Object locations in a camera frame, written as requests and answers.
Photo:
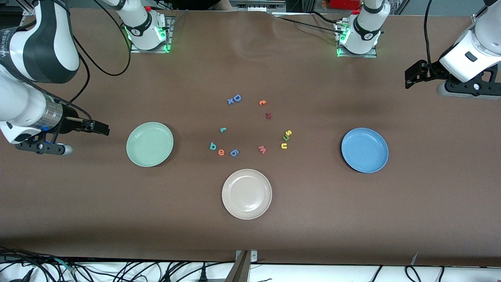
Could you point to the teal foam letter b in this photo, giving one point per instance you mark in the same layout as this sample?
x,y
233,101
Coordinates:
x,y
212,147

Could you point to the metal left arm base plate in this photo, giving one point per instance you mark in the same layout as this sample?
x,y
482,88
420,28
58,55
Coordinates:
x,y
372,55

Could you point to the blue foam letter D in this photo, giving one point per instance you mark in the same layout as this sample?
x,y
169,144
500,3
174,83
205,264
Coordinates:
x,y
237,98

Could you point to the brown table cover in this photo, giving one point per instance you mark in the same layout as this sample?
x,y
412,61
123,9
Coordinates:
x,y
313,219

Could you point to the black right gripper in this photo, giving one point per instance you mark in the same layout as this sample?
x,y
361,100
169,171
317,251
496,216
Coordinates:
x,y
71,124

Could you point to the grey support beam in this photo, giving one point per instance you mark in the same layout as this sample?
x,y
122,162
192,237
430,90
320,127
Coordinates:
x,y
239,270

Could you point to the blue foam letter g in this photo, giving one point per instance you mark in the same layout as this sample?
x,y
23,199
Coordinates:
x,y
234,152

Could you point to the light green plate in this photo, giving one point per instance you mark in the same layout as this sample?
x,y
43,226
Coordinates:
x,y
150,144

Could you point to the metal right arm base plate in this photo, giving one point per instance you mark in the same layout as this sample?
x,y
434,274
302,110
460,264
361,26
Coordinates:
x,y
135,49

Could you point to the red background box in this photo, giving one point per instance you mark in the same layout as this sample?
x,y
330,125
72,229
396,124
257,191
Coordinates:
x,y
344,4

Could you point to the silver table edge bracket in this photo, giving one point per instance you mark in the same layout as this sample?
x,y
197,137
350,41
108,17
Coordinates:
x,y
253,256

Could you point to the aluminium frame profile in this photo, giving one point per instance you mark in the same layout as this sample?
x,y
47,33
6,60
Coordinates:
x,y
475,19
28,7

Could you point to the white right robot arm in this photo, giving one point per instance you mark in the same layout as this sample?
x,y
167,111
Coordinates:
x,y
39,47

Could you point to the grey equipment rack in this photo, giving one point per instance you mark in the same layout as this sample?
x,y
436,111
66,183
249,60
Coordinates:
x,y
258,4

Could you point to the person forearm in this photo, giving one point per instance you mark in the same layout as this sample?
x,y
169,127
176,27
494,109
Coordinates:
x,y
226,4

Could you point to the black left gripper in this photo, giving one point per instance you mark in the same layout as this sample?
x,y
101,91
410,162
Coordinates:
x,y
431,71

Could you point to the pink foam letter m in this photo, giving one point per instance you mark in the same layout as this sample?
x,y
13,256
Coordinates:
x,y
262,149

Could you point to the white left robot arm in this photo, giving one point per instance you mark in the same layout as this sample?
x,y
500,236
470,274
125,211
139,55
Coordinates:
x,y
366,27

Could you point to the beige plate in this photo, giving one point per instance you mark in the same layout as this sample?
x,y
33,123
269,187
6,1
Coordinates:
x,y
247,194

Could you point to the blue plate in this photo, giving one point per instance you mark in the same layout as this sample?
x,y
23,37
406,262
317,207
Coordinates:
x,y
364,150

